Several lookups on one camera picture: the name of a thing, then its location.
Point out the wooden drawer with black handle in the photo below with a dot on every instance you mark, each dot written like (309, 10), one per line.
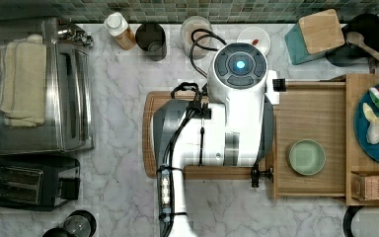
(314, 111)

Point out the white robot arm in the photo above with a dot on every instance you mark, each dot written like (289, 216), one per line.
(229, 122)

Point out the wooden drawer cabinet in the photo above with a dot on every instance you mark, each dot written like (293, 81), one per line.
(354, 87)

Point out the bamboo cutting board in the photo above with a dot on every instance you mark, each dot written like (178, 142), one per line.
(154, 101)

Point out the dark grey cup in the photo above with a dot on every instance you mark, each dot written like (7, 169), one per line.
(151, 38)

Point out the orange liquid bottle white cap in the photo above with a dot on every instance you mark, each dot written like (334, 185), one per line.
(119, 28)

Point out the green ceramic bowl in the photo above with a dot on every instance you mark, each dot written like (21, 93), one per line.
(306, 157)

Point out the black round lid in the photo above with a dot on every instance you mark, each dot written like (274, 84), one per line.
(80, 223)

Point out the teal canister wooden lid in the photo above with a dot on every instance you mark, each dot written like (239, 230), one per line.
(314, 36)

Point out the stainless toaster oven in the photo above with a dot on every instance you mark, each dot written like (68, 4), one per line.
(68, 123)

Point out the black two-slot toaster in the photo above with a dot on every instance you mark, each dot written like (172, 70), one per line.
(38, 182)

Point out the folded beige towel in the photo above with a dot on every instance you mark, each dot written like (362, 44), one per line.
(23, 74)

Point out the wooden spoon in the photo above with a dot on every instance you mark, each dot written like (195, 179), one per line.
(358, 40)

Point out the tea bag box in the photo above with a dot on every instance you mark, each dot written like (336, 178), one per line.
(365, 187)

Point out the paper towel roll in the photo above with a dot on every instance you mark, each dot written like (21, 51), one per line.
(361, 221)

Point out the blue plate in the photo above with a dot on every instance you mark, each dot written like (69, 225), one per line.
(361, 125)

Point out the black utensil holder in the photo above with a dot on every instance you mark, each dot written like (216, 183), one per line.
(349, 54)

